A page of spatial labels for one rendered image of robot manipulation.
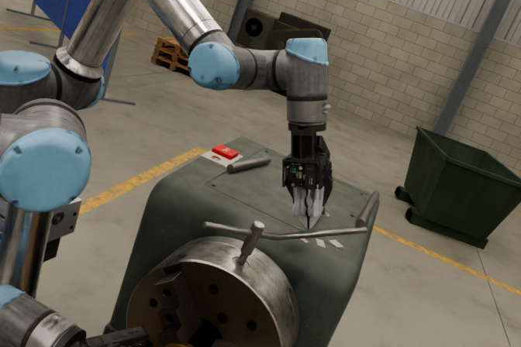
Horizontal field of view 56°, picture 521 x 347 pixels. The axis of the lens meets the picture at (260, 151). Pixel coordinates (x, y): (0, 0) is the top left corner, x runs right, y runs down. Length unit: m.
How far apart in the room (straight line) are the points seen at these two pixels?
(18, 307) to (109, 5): 0.64
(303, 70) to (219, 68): 0.17
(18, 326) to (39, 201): 0.24
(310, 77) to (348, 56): 9.89
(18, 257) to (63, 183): 0.28
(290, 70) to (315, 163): 0.17
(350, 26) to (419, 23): 1.38
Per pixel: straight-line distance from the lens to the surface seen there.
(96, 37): 1.19
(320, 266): 1.02
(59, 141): 0.69
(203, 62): 0.80
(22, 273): 0.99
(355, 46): 10.75
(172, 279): 0.89
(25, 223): 0.93
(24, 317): 0.89
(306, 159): 0.88
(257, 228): 0.87
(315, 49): 0.88
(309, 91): 0.88
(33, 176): 0.71
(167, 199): 1.08
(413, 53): 10.70
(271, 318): 0.89
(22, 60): 1.19
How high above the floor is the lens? 1.69
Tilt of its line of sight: 17 degrees down
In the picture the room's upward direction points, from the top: 20 degrees clockwise
